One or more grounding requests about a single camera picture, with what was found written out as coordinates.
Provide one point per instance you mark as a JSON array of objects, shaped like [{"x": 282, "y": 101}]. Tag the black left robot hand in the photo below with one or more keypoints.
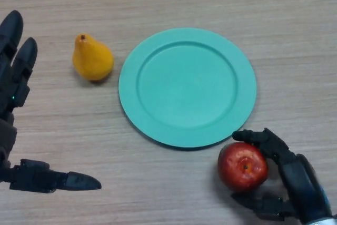
[{"x": 11, "y": 88}]

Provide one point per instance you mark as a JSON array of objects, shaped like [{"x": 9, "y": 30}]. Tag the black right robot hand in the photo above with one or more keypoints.
[{"x": 297, "y": 180}]

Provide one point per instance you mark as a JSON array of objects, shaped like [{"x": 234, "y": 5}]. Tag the red apple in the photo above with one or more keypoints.
[{"x": 242, "y": 167}]

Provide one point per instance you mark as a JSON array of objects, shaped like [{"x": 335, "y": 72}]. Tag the green round plate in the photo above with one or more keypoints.
[{"x": 187, "y": 88}]

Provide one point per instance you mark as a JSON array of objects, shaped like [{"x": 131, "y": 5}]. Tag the yellow pear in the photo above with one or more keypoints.
[{"x": 92, "y": 57}]

